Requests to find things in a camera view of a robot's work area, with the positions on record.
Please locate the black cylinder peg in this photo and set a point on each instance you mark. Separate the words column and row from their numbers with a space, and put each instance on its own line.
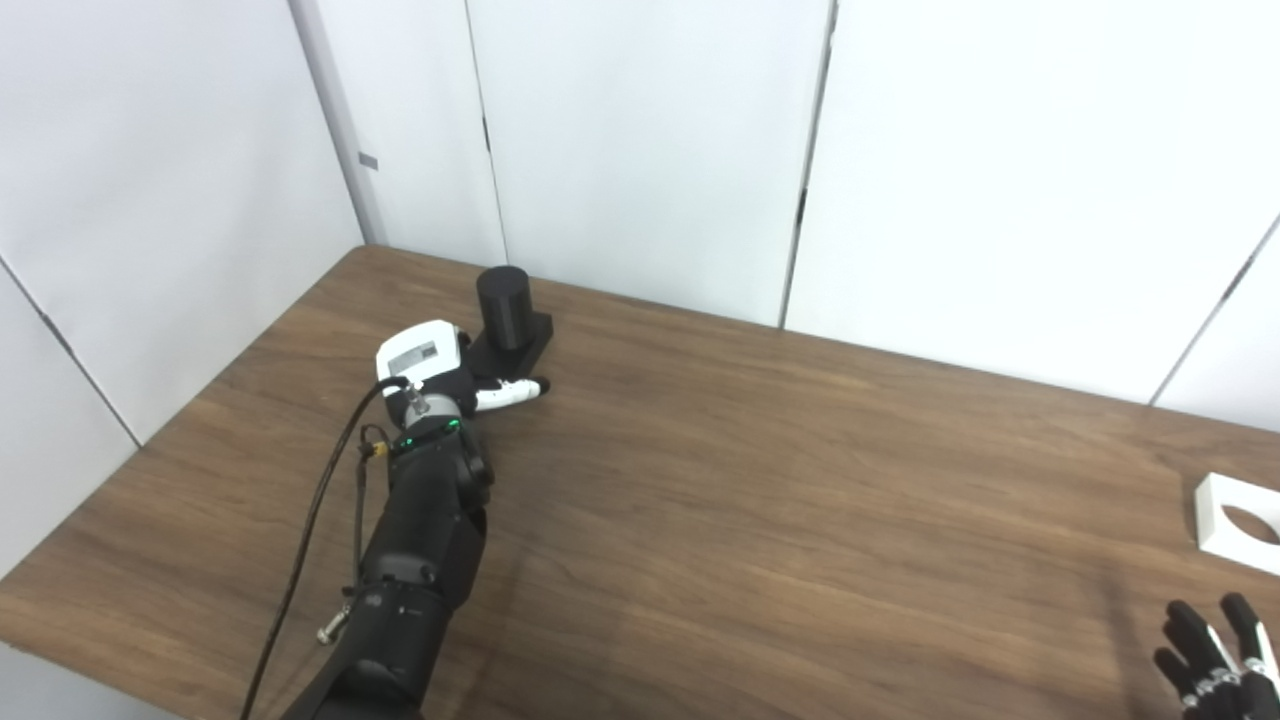
column 505, row 305

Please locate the white square piece with hole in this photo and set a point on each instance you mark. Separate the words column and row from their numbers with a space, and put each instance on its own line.
column 1215, row 525

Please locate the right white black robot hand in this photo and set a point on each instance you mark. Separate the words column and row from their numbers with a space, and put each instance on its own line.
column 1225, row 690

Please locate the gray wall corner post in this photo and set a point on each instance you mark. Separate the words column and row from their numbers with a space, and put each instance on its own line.
column 340, row 120

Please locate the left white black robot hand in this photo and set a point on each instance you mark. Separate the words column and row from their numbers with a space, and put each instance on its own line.
column 420, row 350

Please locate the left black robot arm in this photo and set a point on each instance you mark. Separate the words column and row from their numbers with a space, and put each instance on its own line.
column 420, row 560

